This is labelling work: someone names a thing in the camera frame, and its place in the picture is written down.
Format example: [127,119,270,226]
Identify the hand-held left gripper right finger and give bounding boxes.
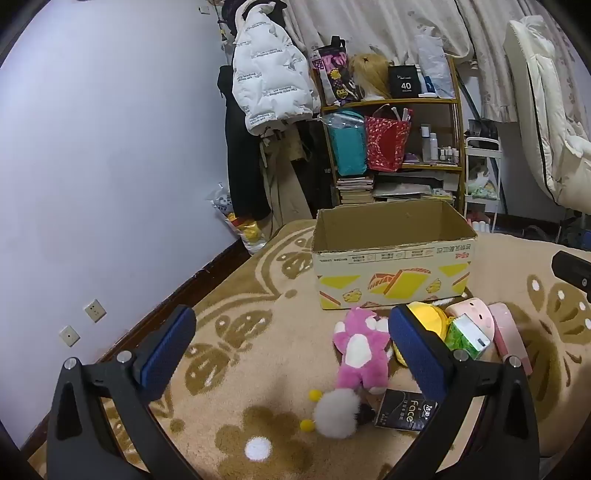
[385,304,541,480]

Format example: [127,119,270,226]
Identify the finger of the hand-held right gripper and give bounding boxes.
[551,251,591,297]

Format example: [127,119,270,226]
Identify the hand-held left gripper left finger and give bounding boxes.
[46,305,199,480]

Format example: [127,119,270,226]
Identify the yellow plush toy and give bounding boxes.
[392,301,450,368]

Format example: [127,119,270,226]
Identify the green tissue pack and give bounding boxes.
[444,315,492,361]

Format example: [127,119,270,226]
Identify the pink swirl plush pillow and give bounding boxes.
[445,298,497,342]

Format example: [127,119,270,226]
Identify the printed cardboard box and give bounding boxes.
[311,199,477,311]

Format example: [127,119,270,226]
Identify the pink soft packet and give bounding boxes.
[488,302,533,376]

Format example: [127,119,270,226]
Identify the dark folding stand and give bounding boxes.
[522,210,591,252]

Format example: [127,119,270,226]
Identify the pink white plush toy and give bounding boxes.
[333,307,393,394]

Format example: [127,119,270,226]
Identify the black tissue pack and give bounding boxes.
[374,388,438,432]

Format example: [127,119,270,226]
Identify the beige flower pattern rug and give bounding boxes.
[28,217,591,480]

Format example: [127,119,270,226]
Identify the grey fluffy pom-pom toy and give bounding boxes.
[299,387,377,438]

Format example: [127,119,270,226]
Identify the clear bag of yellow toys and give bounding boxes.
[208,182,266,254]

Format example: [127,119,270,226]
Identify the white trolley cart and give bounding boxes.
[464,136,504,232]

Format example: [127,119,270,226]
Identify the pile of books and papers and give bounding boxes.
[372,172,458,203]

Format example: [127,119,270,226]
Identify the black packet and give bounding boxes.
[468,119,500,139]

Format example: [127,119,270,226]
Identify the stack of books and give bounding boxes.
[335,173,376,206]

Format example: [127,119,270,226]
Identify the beige hanging garment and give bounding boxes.
[261,124,315,232]

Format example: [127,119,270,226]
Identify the black hanging coat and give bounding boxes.
[218,65,273,221]

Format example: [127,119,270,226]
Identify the dark hanging garment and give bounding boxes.
[295,117,334,209]

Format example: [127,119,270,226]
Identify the red patterned gift bag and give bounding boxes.
[364,105,413,174]

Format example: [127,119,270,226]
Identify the teal bag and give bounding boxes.
[323,111,368,177]

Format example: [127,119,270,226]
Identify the white plastic bag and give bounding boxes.
[416,33,455,99]

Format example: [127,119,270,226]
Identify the black box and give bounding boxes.
[388,65,422,99]

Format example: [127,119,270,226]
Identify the blonde wig on head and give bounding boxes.
[348,53,393,102]

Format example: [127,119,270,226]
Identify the printed tote bag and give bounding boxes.
[310,38,363,106]

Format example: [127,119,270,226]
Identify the white puffer jacket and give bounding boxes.
[231,2,321,137]

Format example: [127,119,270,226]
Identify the beige patterned curtain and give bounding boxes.
[281,0,520,123]

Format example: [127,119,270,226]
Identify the yellow frame shelf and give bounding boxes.
[318,55,466,217]

